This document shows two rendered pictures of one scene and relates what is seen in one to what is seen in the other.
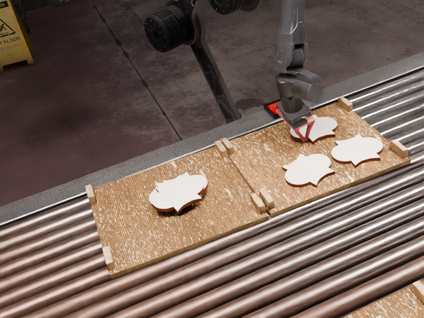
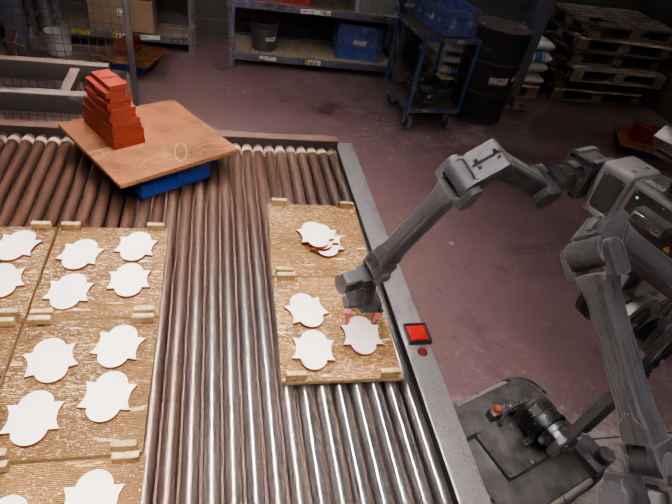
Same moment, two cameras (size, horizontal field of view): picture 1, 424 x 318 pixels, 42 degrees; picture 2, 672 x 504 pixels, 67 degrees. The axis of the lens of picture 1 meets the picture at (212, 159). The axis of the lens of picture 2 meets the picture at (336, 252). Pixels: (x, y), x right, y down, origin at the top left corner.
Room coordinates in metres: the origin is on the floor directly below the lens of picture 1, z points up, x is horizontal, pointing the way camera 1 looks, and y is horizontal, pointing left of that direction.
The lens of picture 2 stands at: (1.16, -1.34, 2.12)
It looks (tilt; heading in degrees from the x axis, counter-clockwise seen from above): 40 degrees down; 88
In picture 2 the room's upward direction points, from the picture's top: 11 degrees clockwise
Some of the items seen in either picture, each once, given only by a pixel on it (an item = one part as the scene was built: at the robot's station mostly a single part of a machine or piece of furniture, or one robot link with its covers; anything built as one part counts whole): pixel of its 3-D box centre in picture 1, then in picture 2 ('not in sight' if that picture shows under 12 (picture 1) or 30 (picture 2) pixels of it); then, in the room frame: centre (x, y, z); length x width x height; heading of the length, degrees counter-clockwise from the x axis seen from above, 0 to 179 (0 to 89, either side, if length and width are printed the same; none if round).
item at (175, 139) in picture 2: not in sight; (149, 138); (0.40, 0.45, 1.03); 0.50 x 0.50 x 0.02; 50
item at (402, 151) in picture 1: (399, 147); (296, 375); (1.15, -0.50, 0.95); 0.06 x 0.02 x 0.03; 14
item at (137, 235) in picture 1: (171, 204); (317, 239); (1.13, 0.13, 0.93); 0.41 x 0.35 x 0.02; 103
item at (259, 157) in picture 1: (310, 153); (333, 325); (1.23, -0.27, 0.93); 0.41 x 0.35 x 0.02; 104
